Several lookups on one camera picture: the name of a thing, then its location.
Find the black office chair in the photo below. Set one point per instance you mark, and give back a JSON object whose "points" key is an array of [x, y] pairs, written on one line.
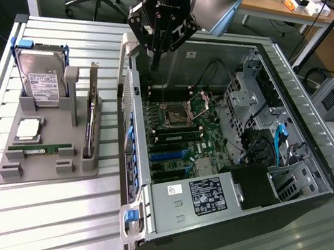
{"points": [[97, 1]]}

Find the green motherboard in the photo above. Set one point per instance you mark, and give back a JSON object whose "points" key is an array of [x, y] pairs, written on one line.
{"points": [[212, 138]]}

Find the black tripod pole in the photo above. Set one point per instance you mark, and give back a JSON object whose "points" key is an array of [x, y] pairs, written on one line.
{"points": [[322, 35]]}

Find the metal disk bay cage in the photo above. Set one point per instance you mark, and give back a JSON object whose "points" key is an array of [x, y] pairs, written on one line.
{"points": [[240, 98]]}

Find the blue expansion slot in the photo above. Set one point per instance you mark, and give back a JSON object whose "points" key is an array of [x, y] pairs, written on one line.
{"points": [[167, 156]]}

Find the metal socket cover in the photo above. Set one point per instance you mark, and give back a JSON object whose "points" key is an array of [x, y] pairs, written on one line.
{"points": [[200, 103]]}

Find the graphics card with metal bracket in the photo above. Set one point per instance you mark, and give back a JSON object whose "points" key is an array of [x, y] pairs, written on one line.
{"points": [[90, 132]]}

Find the green RAM stick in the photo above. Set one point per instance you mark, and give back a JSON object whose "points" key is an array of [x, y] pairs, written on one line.
{"points": [[47, 148]]}

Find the open black PC case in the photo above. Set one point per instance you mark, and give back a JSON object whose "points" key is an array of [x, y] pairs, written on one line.
{"points": [[231, 244]]}

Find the silver chipset heatsink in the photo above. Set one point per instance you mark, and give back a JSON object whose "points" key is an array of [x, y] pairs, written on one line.
{"points": [[204, 166]]}

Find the silver CPU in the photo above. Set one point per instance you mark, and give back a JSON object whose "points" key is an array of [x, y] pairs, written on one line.
{"points": [[28, 128]]}

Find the orange and white box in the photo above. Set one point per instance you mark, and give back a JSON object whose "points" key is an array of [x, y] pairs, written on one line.
{"points": [[293, 4]]}

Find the grey power supply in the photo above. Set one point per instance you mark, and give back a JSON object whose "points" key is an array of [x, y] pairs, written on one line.
{"points": [[173, 207]]}

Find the hard disk in blue carrier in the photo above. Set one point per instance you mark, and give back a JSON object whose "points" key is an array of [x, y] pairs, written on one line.
{"points": [[43, 72]]}

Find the CPU socket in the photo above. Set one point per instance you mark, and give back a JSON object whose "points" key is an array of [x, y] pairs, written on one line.
{"points": [[175, 113]]}

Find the grey parts rack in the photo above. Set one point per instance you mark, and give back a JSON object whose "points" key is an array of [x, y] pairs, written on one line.
{"points": [[55, 133]]}

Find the small white box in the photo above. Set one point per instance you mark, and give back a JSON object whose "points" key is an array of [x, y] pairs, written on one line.
{"points": [[317, 10]]}

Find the black installed RAM stick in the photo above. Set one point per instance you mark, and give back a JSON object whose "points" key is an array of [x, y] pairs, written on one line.
{"points": [[174, 137]]}

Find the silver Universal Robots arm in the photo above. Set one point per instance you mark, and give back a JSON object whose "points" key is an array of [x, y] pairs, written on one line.
{"points": [[210, 2]]}

